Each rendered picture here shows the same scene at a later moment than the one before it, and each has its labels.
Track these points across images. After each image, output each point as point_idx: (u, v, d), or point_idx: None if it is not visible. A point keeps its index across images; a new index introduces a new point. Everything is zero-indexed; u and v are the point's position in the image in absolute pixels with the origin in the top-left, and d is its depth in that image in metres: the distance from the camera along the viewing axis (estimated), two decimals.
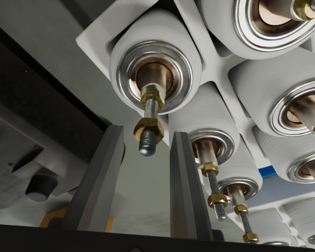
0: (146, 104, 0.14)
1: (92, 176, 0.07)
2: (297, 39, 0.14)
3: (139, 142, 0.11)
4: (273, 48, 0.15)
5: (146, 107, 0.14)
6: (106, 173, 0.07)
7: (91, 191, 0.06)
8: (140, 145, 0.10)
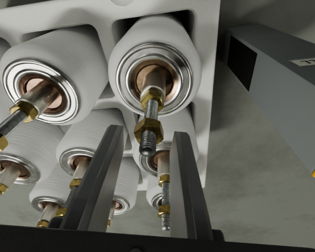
0: (155, 100, 0.14)
1: (92, 176, 0.07)
2: (141, 164, 0.24)
3: (148, 126, 0.10)
4: (141, 156, 0.23)
5: (153, 100, 0.13)
6: (106, 173, 0.07)
7: (91, 191, 0.06)
8: (155, 149, 0.10)
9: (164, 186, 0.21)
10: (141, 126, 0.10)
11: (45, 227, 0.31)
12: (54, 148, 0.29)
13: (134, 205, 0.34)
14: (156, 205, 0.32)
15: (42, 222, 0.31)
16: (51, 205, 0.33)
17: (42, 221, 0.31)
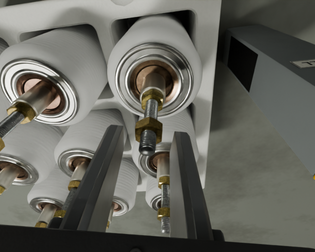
0: (156, 100, 0.14)
1: (92, 176, 0.07)
2: (141, 166, 0.24)
3: (152, 126, 0.10)
4: (141, 157, 0.23)
5: (155, 101, 0.13)
6: (106, 173, 0.07)
7: (91, 191, 0.06)
8: (155, 150, 0.10)
9: (164, 188, 0.20)
10: (144, 124, 0.10)
11: None
12: (53, 149, 0.29)
13: (133, 206, 0.34)
14: (155, 207, 0.32)
15: (40, 223, 0.30)
16: (49, 206, 0.33)
17: (40, 222, 0.31)
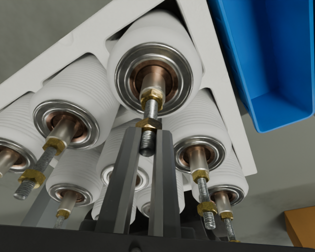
0: None
1: (119, 178, 0.07)
2: (84, 192, 0.29)
3: None
4: (89, 197, 0.30)
5: None
6: (133, 176, 0.07)
7: (122, 194, 0.06)
8: None
9: (62, 221, 0.28)
10: None
11: None
12: None
13: (34, 124, 0.21)
14: (16, 147, 0.23)
15: (162, 104, 0.14)
16: None
17: (162, 103, 0.14)
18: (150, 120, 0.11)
